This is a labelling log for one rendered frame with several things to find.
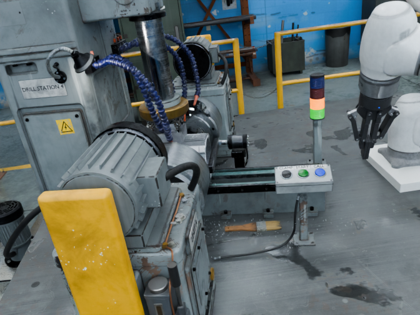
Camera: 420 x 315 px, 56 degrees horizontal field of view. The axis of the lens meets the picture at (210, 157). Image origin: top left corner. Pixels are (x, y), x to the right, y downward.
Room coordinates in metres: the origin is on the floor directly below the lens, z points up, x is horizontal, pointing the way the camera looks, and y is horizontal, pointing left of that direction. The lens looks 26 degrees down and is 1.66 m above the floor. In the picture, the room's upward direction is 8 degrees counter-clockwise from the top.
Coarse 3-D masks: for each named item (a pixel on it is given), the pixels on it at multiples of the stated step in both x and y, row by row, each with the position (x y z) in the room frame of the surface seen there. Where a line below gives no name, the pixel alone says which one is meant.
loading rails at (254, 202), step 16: (224, 176) 1.37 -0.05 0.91; (240, 176) 1.36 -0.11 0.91; (256, 176) 1.35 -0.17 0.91; (272, 176) 1.34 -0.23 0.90; (208, 192) 1.28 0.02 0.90; (224, 192) 1.27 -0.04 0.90; (240, 192) 1.26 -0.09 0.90; (256, 192) 1.25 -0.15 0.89; (272, 192) 1.24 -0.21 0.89; (320, 192) 1.21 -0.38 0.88; (208, 208) 1.28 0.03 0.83; (224, 208) 1.27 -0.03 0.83; (240, 208) 1.26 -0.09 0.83; (256, 208) 1.25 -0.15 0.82; (272, 208) 1.24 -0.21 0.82; (288, 208) 1.23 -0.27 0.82; (320, 208) 1.21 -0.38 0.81
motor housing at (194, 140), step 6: (186, 138) 1.35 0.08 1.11; (192, 138) 1.34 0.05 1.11; (198, 138) 1.33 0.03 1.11; (204, 138) 1.33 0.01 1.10; (186, 144) 1.32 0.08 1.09; (192, 144) 1.32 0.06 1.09; (198, 144) 1.31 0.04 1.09; (204, 144) 1.31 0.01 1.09; (210, 144) 1.42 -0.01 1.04; (198, 150) 1.30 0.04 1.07; (210, 150) 1.42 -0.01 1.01; (204, 156) 1.28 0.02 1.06; (210, 174) 1.35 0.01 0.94; (210, 180) 1.32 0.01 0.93
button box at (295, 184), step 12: (276, 168) 1.08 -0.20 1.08; (288, 168) 1.07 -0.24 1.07; (300, 168) 1.06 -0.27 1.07; (312, 168) 1.05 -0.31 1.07; (324, 168) 1.05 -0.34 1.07; (276, 180) 1.04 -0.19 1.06; (288, 180) 1.03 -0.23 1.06; (300, 180) 1.02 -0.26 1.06; (312, 180) 1.01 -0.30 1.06; (324, 180) 1.01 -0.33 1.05; (276, 192) 1.04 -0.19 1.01; (288, 192) 1.03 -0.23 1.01
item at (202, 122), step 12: (192, 96) 1.68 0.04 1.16; (192, 108) 1.53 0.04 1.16; (204, 108) 1.56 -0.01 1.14; (216, 108) 1.66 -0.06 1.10; (192, 120) 1.52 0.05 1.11; (204, 120) 1.51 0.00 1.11; (216, 120) 1.55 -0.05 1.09; (192, 132) 1.52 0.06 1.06; (204, 132) 1.51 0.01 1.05; (216, 132) 1.51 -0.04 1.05
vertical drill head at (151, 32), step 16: (144, 32) 1.33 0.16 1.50; (160, 32) 1.34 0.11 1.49; (144, 48) 1.33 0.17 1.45; (160, 48) 1.33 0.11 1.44; (144, 64) 1.34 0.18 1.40; (160, 64) 1.33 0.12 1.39; (160, 80) 1.33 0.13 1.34; (160, 96) 1.33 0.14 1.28; (176, 96) 1.36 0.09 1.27; (144, 112) 1.31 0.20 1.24; (176, 112) 1.29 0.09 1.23; (176, 128) 1.32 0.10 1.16
